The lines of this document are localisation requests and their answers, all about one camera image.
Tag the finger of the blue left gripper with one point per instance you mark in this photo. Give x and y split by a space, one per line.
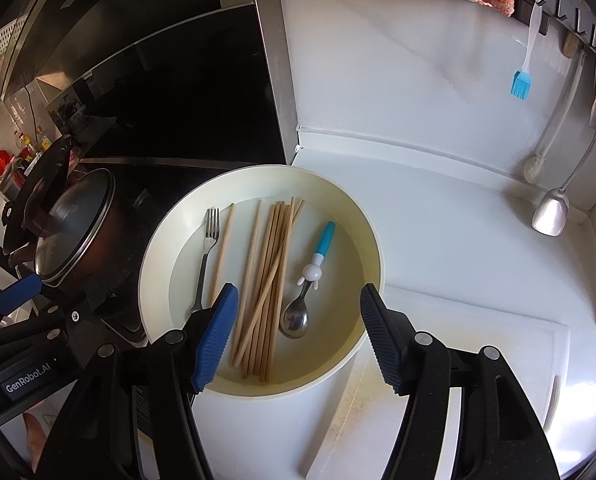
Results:
18 293

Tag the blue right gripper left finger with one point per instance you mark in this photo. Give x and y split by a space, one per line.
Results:
214 338

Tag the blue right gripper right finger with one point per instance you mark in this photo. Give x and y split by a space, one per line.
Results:
389 332

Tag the blue handled child spoon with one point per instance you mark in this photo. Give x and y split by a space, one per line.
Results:
294 321

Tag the steel fork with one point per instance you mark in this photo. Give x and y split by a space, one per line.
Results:
212 235

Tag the left hand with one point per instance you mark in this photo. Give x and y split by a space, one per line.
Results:
36 439

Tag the dark cooking pot with lid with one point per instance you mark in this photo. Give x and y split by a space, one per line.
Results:
73 232

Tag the black gas stove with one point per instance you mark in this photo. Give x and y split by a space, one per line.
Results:
143 192

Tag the white plastic cutting board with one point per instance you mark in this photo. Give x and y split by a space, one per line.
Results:
481 388

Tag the cream round basin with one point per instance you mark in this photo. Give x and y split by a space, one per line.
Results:
297 248

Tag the hanging steel spatula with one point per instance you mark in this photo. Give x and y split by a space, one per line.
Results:
551 214

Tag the white hanging brush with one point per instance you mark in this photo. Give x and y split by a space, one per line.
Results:
534 164

